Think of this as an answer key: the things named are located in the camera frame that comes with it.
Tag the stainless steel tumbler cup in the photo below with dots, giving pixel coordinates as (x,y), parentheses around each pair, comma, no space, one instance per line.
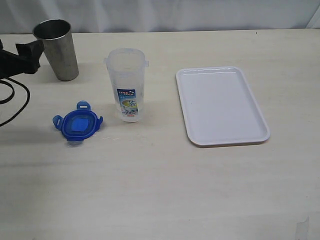
(56,36)

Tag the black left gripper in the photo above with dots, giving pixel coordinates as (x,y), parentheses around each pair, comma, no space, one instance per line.
(27,60)

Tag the white rectangular plastic tray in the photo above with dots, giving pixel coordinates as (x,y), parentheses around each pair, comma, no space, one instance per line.
(219,108)

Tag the blue plastic container lid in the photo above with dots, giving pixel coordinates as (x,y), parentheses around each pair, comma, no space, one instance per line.
(79,124)

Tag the clear plastic tall container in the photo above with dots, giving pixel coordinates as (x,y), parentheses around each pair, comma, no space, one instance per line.
(126,69)

